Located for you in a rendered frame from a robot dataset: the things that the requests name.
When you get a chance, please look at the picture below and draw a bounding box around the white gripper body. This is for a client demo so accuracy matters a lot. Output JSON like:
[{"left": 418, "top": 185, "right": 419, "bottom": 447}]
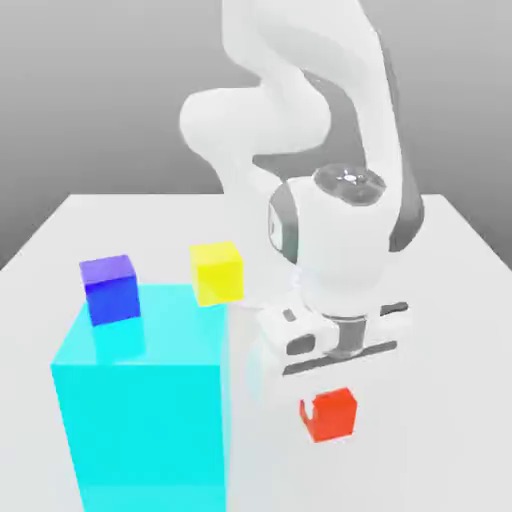
[{"left": 279, "top": 338, "right": 404, "bottom": 397}]

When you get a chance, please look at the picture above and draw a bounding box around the small yellow cube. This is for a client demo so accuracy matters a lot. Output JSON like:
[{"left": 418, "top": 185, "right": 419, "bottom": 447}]
[{"left": 188, "top": 240, "right": 245, "bottom": 308}]

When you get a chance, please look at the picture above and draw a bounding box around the small red cube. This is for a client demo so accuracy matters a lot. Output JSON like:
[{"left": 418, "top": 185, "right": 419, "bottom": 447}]
[{"left": 298, "top": 386, "right": 358, "bottom": 444}]

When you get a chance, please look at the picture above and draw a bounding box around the large cyan box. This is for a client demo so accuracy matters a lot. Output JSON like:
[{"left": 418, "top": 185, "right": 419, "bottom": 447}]
[{"left": 49, "top": 282, "right": 233, "bottom": 512}]

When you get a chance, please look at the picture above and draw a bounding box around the small blue cube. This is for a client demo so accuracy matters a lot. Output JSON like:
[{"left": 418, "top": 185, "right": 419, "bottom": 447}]
[{"left": 78, "top": 254, "right": 142, "bottom": 328}]

